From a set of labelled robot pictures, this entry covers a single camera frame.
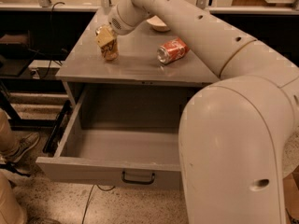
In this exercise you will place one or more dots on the black drawer handle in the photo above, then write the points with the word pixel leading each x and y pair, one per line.
pixel 137 179

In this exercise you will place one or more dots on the open grey top drawer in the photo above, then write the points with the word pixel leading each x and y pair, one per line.
pixel 116 128

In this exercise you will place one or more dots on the grey sneaker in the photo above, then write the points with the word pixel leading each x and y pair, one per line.
pixel 23 145

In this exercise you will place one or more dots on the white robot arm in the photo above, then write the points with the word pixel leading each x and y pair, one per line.
pixel 231 133

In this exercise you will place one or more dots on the beige trouser leg lower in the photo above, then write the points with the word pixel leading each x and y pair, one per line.
pixel 11 211

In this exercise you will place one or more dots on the grey cabinet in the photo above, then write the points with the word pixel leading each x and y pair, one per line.
pixel 137 62

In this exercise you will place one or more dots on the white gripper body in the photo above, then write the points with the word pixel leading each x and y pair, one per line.
pixel 116 22

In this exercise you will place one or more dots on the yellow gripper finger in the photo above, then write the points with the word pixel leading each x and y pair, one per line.
pixel 105 36

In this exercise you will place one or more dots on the orange patterned can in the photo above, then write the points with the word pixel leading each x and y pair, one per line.
pixel 110 54

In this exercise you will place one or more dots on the red soda can lying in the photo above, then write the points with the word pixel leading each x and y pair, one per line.
pixel 171 51

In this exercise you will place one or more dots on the beige trouser leg upper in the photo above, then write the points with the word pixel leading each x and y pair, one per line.
pixel 9 146

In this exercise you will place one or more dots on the black bar on floor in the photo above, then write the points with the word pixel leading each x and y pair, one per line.
pixel 49 146

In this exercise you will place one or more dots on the beige trouser leg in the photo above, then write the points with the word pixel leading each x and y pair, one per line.
pixel 9 146
pixel 11 211

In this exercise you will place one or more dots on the white bowl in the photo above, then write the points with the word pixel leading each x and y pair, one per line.
pixel 157 24

